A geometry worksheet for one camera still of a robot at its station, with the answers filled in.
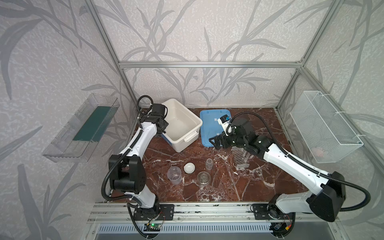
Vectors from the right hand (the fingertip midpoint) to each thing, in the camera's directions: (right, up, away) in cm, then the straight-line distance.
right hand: (216, 132), depth 76 cm
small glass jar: (-3, -20, +9) cm, 22 cm away
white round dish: (-15, -23, +12) cm, 30 cm away
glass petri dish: (-6, -25, +3) cm, 26 cm away
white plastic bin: (-21, +2, +31) cm, 38 cm away
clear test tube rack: (+17, -17, +15) cm, 28 cm away
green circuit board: (-31, -45, -6) cm, 55 cm away
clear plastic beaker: (-23, -25, +8) cm, 35 cm away
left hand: (-30, +5, +12) cm, 33 cm away
